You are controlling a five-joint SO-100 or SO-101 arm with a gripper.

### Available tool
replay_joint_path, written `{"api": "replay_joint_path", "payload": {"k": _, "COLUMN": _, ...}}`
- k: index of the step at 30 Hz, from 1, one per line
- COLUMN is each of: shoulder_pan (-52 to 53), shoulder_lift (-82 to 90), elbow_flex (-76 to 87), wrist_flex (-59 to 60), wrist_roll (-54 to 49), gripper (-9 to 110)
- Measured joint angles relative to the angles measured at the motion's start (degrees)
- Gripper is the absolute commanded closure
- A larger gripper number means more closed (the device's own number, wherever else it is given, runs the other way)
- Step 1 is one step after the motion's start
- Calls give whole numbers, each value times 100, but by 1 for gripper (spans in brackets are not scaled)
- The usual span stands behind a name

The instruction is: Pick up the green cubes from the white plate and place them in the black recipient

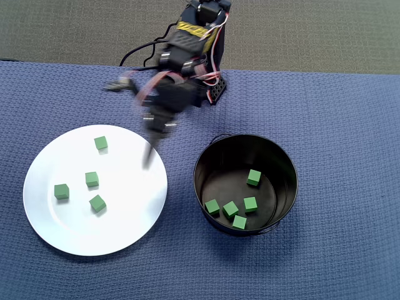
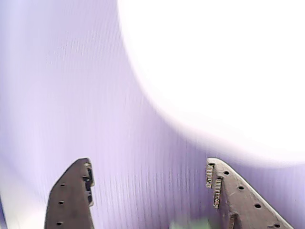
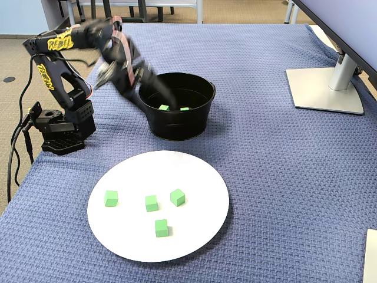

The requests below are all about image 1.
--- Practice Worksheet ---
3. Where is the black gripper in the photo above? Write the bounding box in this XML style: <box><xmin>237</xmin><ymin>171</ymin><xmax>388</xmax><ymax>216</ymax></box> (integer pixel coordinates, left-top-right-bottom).
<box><xmin>141</xmin><ymin>77</ymin><xmax>201</xmax><ymax>171</ymax></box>

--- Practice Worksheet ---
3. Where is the white round plate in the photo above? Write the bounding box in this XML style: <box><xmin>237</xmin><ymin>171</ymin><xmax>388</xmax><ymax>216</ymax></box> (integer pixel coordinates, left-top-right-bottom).
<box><xmin>22</xmin><ymin>124</ymin><xmax>169</xmax><ymax>257</ymax></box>

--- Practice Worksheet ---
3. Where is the black metal bucket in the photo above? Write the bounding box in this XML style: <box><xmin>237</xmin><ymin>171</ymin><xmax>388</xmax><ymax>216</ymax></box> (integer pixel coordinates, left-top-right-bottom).
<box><xmin>192</xmin><ymin>133</ymin><xmax>299</xmax><ymax>238</ymax></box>

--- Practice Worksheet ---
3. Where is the blue woven table cloth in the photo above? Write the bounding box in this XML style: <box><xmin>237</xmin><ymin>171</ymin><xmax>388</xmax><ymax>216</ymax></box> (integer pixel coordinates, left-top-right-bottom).
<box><xmin>0</xmin><ymin>59</ymin><xmax>400</xmax><ymax>300</ymax></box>

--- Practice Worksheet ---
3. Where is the red white servo wire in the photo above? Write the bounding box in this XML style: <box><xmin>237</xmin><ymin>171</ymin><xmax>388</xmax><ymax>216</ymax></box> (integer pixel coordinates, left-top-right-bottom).
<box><xmin>198</xmin><ymin>12</ymin><xmax>231</xmax><ymax>71</ymax></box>
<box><xmin>134</xmin><ymin>70</ymin><xmax>223</xmax><ymax>106</ymax></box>

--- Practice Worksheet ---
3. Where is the black camera circuit board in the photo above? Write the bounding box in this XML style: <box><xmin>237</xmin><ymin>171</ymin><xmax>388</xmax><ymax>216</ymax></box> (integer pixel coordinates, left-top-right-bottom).
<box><xmin>104</xmin><ymin>76</ymin><xmax>138</xmax><ymax>94</ymax></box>

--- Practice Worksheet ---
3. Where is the thin black camera cable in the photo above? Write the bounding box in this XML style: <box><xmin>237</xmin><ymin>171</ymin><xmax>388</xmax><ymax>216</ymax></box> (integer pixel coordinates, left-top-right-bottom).
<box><xmin>119</xmin><ymin>23</ymin><xmax>176</xmax><ymax>68</ymax></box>

